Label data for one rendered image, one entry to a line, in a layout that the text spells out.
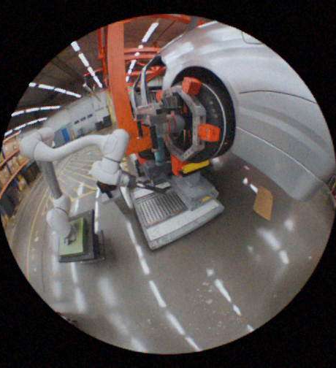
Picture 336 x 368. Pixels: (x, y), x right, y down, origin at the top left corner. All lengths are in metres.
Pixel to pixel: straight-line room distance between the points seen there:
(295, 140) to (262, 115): 0.18
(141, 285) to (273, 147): 1.23
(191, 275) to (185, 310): 0.35
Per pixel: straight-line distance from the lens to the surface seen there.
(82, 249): 0.95
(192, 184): 1.14
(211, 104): 0.63
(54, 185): 0.97
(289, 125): 0.53
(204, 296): 1.04
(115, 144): 0.55
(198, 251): 1.04
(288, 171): 0.55
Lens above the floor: 1.00
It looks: 42 degrees down
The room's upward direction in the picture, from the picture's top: 6 degrees counter-clockwise
